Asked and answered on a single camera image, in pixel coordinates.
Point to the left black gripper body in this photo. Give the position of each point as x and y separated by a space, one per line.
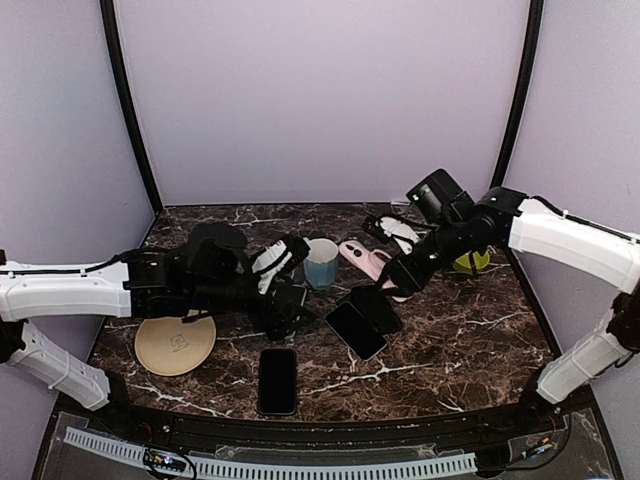
262 320

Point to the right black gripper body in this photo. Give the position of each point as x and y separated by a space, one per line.
420 275

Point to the pink phone case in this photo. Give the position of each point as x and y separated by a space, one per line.
370 262

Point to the black phone case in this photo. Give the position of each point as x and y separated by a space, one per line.
260 410

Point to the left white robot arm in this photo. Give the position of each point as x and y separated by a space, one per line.
209 273

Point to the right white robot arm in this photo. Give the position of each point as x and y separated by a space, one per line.
504 217

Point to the black smartphone under pile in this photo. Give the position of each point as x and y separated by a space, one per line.
376 309

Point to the lime green bowl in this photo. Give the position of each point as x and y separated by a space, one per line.
472 262

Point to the blue ceramic mug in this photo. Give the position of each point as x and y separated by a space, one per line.
321 263

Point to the beige round plate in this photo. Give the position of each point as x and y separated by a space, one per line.
169 347

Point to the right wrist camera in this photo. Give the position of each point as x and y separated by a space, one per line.
439 199

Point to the black front rail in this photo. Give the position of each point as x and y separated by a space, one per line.
482 428

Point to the white slotted cable duct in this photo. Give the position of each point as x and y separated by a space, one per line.
267 464

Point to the right black frame post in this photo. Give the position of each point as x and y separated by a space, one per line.
520 94

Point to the black frame post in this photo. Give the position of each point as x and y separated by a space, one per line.
128 109
520 94

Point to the left black frame post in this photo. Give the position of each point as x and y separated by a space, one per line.
128 109

